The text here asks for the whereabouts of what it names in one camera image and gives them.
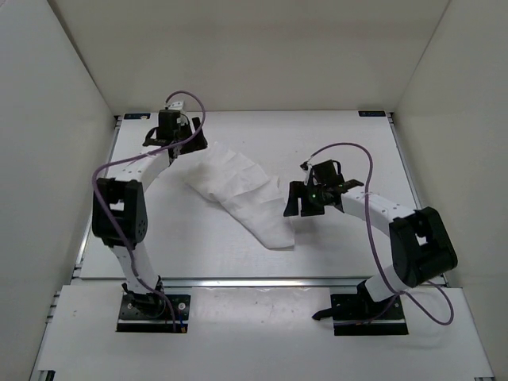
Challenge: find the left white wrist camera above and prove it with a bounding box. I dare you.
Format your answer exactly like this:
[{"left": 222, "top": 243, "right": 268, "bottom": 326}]
[{"left": 165, "top": 101, "right": 186, "bottom": 114}]

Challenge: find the aluminium front rail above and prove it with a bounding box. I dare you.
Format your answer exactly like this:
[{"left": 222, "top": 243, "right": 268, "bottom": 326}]
[{"left": 163, "top": 277, "right": 364, "bottom": 288}]

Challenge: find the white pleated skirt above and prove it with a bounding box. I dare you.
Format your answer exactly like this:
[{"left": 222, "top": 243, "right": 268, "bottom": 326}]
[{"left": 185, "top": 142, "right": 295, "bottom": 250}]

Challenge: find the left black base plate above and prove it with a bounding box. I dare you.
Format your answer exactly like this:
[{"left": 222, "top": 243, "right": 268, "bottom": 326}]
[{"left": 116, "top": 294, "right": 191, "bottom": 334}]

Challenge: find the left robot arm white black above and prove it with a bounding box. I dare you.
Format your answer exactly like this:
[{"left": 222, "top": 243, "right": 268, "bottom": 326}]
[{"left": 92, "top": 108, "right": 208, "bottom": 318}]

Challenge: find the left blue corner label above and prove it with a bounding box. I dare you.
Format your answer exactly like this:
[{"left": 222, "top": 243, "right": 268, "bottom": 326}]
[{"left": 123, "top": 113, "right": 151, "bottom": 120}]

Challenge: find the blue corner label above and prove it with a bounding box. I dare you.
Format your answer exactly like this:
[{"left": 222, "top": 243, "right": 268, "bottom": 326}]
[
  {"left": 123, "top": 113, "right": 151, "bottom": 120},
  {"left": 358, "top": 110, "right": 386, "bottom": 117}
]

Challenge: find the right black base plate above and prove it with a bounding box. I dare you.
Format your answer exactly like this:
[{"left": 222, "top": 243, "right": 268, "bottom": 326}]
[{"left": 330, "top": 294, "right": 409, "bottom": 337}]

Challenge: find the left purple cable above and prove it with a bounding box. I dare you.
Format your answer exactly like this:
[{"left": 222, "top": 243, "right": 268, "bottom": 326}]
[{"left": 91, "top": 90, "right": 207, "bottom": 333}]

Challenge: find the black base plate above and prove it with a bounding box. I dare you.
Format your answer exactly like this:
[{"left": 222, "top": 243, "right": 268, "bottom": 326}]
[
  {"left": 330, "top": 294, "right": 409, "bottom": 337},
  {"left": 116, "top": 294, "right": 191, "bottom": 334}
]

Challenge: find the right blue corner label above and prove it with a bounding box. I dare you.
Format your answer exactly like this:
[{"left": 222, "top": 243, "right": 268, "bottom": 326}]
[{"left": 358, "top": 110, "right": 386, "bottom": 117}]

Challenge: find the purple cable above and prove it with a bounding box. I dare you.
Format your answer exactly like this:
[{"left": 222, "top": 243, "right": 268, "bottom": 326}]
[
  {"left": 91, "top": 90, "right": 207, "bottom": 333},
  {"left": 305, "top": 142, "right": 456, "bottom": 327}
]

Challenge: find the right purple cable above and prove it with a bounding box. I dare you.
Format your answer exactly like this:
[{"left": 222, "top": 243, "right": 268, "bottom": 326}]
[{"left": 305, "top": 142, "right": 456, "bottom": 327}]

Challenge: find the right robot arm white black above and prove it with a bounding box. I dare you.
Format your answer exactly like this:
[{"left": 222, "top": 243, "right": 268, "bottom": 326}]
[{"left": 283, "top": 160, "right": 458, "bottom": 325}]

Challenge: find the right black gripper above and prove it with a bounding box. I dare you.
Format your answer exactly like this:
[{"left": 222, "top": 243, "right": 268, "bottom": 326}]
[{"left": 284, "top": 182, "right": 327, "bottom": 217}]

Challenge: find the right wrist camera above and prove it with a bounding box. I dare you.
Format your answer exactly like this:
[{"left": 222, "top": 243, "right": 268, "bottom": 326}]
[{"left": 300, "top": 161, "right": 314, "bottom": 185}]

